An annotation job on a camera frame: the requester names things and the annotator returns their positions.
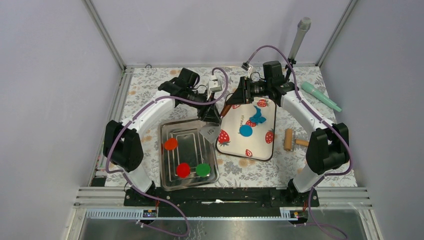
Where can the blue dough piece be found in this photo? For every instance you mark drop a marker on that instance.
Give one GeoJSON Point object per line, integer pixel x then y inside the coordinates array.
{"type": "Point", "coordinates": [245, 130]}

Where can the red dough disc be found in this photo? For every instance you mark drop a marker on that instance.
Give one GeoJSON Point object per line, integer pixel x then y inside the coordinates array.
{"type": "Point", "coordinates": [183, 170]}

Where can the floral table mat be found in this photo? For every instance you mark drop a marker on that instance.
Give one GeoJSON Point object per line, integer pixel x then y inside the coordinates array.
{"type": "Point", "coordinates": [233, 171]}

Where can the white strawberry print tray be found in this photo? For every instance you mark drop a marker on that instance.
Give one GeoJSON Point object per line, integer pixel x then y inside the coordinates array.
{"type": "Point", "coordinates": [260, 145]}

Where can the stainless steel baking tray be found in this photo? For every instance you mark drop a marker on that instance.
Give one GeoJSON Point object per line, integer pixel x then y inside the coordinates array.
{"type": "Point", "coordinates": [192, 149]}

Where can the orange dough disc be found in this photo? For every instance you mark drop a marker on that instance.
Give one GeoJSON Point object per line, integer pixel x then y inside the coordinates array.
{"type": "Point", "coordinates": [170, 144]}

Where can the blue dough scrap strip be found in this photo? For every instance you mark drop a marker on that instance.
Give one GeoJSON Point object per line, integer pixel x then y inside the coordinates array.
{"type": "Point", "coordinates": [257, 118]}

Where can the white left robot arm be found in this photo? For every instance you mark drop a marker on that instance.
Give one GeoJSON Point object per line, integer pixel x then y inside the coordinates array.
{"type": "Point", "coordinates": [122, 139]}

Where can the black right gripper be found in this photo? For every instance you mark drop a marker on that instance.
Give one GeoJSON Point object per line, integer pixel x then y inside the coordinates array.
{"type": "Point", "coordinates": [242, 95]}

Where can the metal spatula wooden handle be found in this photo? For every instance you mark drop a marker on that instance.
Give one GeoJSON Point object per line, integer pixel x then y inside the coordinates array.
{"type": "Point", "coordinates": [211, 131]}

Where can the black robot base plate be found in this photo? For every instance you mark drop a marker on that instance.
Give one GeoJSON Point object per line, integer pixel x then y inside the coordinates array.
{"type": "Point", "coordinates": [210, 202]}

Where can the mint green handheld tool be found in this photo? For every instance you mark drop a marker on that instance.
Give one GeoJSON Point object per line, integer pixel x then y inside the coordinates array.
{"type": "Point", "coordinates": [310, 89]}

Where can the silver microphone on stand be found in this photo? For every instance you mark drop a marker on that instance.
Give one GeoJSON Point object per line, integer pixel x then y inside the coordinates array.
{"type": "Point", "coordinates": [302, 28]}

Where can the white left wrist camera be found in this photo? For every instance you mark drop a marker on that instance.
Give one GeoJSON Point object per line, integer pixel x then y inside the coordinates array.
{"type": "Point", "coordinates": [214, 85]}

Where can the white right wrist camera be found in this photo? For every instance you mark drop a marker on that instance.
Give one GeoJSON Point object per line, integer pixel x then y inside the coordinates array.
{"type": "Point", "coordinates": [247, 67]}

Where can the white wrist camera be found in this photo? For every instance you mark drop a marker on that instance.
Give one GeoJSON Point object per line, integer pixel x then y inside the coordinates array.
{"type": "Point", "coordinates": [214, 85]}
{"type": "Point", "coordinates": [247, 67]}

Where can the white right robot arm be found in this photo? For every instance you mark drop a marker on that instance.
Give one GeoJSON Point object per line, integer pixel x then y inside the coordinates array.
{"type": "Point", "coordinates": [328, 142]}

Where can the wooden double-ended dough roller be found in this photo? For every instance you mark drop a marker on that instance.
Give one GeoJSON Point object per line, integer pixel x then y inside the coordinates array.
{"type": "Point", "coordinates": [291, 141]}

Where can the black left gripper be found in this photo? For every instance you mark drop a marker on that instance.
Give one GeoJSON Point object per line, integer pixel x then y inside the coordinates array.
{"type": "Point", "coordinates": [208, 113]}

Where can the green dough disc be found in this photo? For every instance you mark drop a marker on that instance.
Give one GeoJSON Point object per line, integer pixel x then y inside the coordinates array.
{"type": "Point", "coordinates": [203, 170]}

